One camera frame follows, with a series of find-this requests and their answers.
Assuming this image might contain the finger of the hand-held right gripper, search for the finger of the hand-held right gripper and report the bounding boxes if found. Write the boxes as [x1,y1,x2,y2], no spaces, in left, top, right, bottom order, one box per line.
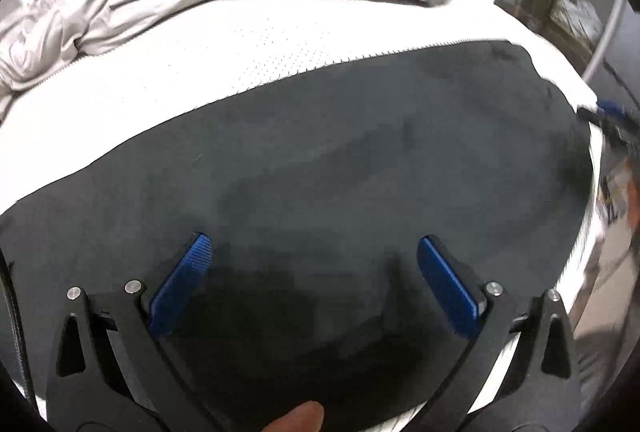
[576,98,640,135]

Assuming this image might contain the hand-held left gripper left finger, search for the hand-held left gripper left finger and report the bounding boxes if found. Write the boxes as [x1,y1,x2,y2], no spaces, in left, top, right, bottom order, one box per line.
[46,233,236,432]

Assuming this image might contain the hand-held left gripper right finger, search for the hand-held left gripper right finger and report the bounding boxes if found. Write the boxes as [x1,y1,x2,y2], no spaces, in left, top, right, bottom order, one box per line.
[405,236,582,432]

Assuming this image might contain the black pants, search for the black pants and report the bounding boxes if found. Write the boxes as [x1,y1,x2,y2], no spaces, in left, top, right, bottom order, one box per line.
[0,40,601,432]

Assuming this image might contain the person's left hand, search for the person's left hand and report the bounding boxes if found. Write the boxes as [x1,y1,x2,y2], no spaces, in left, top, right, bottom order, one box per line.
[260,401,325,432]

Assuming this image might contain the white patterned bed mattress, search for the white patterned bed mattress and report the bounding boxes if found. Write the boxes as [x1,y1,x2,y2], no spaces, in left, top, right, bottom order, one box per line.
[0,0,608,413]

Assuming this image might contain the black cable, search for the black cable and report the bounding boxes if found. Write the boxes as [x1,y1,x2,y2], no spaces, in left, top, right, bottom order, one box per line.
[0,246,32,408]

